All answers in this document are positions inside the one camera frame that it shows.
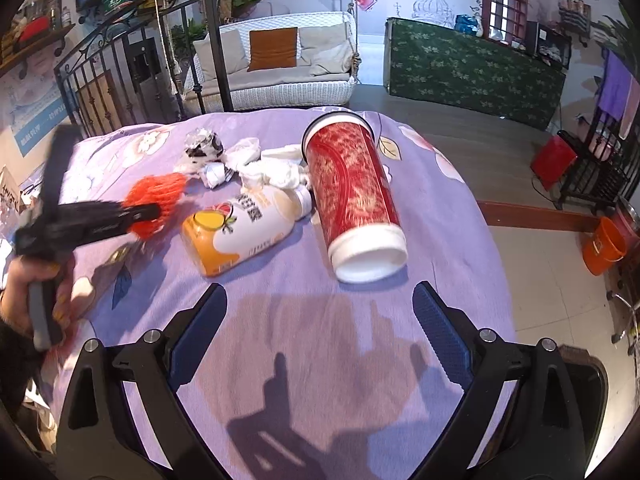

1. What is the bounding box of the orange foam fruit net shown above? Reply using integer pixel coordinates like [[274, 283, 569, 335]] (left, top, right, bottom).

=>
[[122, 172, 188, 240]]

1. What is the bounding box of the orange white drink bottle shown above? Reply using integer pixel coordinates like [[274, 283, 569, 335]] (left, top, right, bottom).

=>
[[181, 185, 312, 278]]

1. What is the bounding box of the black white wrapper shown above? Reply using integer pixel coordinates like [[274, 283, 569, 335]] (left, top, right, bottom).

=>
[[184, 128, 224, 165]]

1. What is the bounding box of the white tissue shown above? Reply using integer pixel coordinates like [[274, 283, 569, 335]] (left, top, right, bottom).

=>
[[198, 138, 311, 191]]

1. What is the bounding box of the red paper cup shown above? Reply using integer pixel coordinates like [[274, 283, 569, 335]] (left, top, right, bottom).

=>
[[300, 110, 408, 284]]

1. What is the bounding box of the person's left hand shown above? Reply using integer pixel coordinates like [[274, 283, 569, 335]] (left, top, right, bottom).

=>
[[1, 254, 76, 336]]

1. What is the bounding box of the purple floral bed cover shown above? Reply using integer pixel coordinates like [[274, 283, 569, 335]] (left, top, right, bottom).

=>
[[43, 107, 515, 479]]

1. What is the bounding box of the orange bucket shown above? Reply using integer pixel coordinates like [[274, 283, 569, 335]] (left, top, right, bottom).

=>
[[582, 217, 627, 276]]

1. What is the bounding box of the black clothes rack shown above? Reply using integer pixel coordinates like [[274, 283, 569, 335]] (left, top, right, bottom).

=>
[[554, 74, 639, 214]]

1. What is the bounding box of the red bin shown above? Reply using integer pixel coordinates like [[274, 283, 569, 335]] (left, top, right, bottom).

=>
[[530, 134, 577, 191]]

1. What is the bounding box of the orange cushion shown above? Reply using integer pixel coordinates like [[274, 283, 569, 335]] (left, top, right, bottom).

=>
[[248, 27, 298, 72]]

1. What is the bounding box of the white wicker swing sofa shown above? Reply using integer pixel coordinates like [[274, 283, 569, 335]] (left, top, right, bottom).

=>
[[182, 11, 359, 114]]

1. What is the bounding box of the purple towel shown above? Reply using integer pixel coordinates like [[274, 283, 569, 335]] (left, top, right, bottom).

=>
[[597, 49, 632, 122]]

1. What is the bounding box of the green patterned counter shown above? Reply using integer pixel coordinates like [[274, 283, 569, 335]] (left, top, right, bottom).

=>
[[384, 18, 565, 130]]

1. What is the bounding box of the red phone booth cabinet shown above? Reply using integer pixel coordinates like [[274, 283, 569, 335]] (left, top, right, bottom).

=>
[[482, 0, 528, 47]]

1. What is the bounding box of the black metal bed frame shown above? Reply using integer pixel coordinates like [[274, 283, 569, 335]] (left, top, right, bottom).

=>
[[53, 0, 234, 139]]

